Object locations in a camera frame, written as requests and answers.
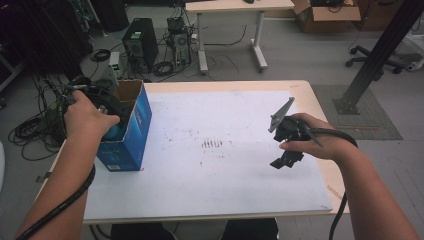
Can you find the open grey computer case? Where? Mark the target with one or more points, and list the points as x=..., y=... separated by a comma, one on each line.
x=180, y=46

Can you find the open brown cardboard box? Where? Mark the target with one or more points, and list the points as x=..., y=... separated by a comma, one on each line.
x=325, y=15

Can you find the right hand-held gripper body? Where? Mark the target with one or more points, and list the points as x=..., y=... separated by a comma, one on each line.
x=290, y=128

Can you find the small white device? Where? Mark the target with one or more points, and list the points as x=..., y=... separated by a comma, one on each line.
x=114, y=63

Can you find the black computer tower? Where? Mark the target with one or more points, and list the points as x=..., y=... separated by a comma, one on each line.
x=141, y=40

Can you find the black tape strip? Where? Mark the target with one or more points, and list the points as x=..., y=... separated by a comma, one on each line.
x=43, y=176

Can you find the white desk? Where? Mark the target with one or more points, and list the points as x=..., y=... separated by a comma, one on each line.
x=240, y=6

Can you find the person's left hand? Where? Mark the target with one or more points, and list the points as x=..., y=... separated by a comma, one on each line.
x=85, y=116

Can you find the person's leg in dark pants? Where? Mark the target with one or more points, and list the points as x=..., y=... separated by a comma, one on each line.
x=143, y=232
x=250, y=230

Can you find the blue cardboard box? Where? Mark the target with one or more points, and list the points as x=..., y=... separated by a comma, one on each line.
x=133, y=140

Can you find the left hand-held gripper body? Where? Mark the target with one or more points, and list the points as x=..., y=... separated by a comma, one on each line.
x=106, y=100

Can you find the white table mat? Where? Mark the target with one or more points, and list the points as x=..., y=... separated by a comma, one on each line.
x=206, y=180

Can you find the person's right hand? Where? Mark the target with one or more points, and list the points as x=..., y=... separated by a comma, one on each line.
x=326, y=143

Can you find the grey floor mat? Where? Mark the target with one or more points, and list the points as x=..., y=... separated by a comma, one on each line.
x=360, y=126

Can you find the black metal stand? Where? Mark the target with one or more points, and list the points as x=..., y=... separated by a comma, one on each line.
x=380, y=56

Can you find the black office chair base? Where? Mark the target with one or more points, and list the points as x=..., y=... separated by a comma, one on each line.
x=391, y=62

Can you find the light wooden table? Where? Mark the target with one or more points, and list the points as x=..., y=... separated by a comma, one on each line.
x=320, y=100

